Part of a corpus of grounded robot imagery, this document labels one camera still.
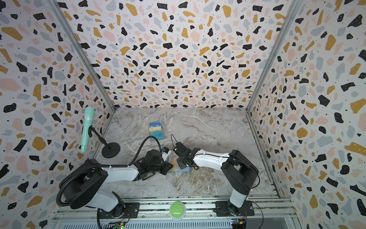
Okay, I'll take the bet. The blue leather card holder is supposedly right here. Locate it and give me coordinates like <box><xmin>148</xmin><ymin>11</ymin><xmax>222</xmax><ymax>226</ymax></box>
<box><xmin>167</xmin><ymin>157</ymin><xmax>192</xmax><ymax>173</ymax></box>

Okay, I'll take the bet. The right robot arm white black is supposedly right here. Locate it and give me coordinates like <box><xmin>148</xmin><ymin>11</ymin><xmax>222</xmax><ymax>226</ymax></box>
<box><xmin>173</xmin><ymin>142</ymin><xmax>260</xmax><ymax>216</ymax></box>

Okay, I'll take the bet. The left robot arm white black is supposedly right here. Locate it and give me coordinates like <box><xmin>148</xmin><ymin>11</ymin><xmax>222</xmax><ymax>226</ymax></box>
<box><xmin>56</xmin><ymin>147</ymin><xmax>173</xmax><ymax>212</ymax></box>

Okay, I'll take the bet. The clear box with cards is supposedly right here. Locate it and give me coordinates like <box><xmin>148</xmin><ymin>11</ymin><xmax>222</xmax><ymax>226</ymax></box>
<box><xmin>149</xmin><ymin>121</ymin><xmax>165</xmax><ymax>140</ymax></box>

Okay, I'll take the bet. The black microphone stand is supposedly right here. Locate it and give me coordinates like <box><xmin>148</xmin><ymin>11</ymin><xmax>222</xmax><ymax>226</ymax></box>
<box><xmin>88</xmin><ymin>126</ymin><xmax>121</xmax><ymax>158</ymax></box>

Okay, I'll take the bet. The green push button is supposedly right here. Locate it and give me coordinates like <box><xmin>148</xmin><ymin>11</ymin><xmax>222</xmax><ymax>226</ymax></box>
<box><xmin>169</xmin><ymin>201</ymin><xmax>186</xmax><ymax>220</ymax></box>

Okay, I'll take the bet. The mint green microphone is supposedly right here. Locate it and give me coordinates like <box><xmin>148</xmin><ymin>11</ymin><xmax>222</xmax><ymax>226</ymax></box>
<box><xmin>81</xmin><ymin>107</ymin><xmax>95</xmax><ymax>154</ymax></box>

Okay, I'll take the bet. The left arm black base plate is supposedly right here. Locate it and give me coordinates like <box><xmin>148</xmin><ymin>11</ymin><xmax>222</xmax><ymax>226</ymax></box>
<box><xmin>97</xmin><ymin>202</ymin><xmax>140</xmax><ymax>220</ymax></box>

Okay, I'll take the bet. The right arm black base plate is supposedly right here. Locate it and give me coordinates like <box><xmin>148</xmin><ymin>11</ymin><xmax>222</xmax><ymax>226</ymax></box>
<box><xmin>213</xmin><ymin>200</ymin><xmax>254</xmax><ymax>217</ymax></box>

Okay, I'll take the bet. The black corrugated cable hose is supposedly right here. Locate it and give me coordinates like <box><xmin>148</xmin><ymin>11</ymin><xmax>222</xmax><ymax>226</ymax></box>
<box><xmin>55</xmin><ymin>135</ymin><xmax>163</xmax><ymax>207</ymax></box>

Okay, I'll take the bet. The white ventilated cable duct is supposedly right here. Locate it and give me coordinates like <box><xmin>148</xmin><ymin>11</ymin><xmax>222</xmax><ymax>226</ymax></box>
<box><xmin>58</xmin><ymin>219</ymin><xmax>233</xmax><ymax>229</ymax></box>

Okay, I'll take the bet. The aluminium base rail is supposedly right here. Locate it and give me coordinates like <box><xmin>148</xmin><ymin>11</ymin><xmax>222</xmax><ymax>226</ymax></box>
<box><xmin>52</xmin><ymin>196</ymin><xmax>297</xmax><ymax>222</ymax></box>

